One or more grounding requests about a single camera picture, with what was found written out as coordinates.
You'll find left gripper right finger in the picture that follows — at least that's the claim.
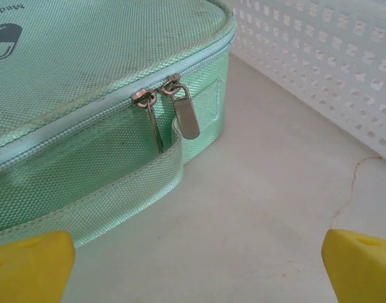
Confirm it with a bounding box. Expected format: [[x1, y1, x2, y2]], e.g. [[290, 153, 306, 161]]
[[321, 229, 386, 303]]

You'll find mint green zip case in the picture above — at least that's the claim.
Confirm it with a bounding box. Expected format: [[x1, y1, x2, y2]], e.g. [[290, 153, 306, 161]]
[[0, 0, 238, 250]]

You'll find white plastic mesh basket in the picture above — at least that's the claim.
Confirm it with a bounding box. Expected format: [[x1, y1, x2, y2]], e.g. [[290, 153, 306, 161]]
[[226, 0, 386, 165]]

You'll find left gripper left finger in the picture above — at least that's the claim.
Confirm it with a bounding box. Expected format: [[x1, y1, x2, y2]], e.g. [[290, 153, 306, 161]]
[[0, 230, 76, 303]]

